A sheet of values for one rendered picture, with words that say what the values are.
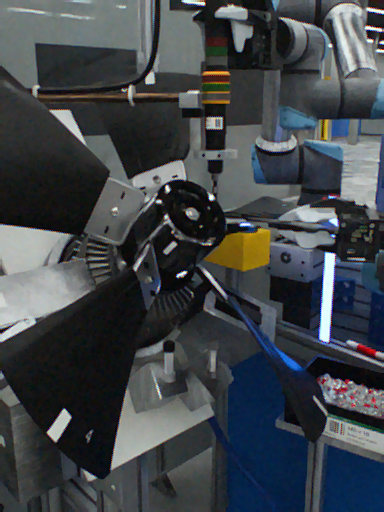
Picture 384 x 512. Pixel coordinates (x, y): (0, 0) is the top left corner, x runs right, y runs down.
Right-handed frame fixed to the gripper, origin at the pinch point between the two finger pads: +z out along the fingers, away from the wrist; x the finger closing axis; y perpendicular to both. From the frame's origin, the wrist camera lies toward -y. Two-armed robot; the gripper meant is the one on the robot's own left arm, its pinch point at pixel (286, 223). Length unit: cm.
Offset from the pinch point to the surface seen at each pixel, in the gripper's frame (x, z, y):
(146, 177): -8.5, 22.5, 4.1
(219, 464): 85, 16, -34
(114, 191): -9.0, 24.3, 15.0
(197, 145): -13.7, 14.1, 4.0
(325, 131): 73, -36, -573
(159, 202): -8.1, 17.2, 17.0
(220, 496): 96, 16, -32
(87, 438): 13.4, 21.0, 40.3
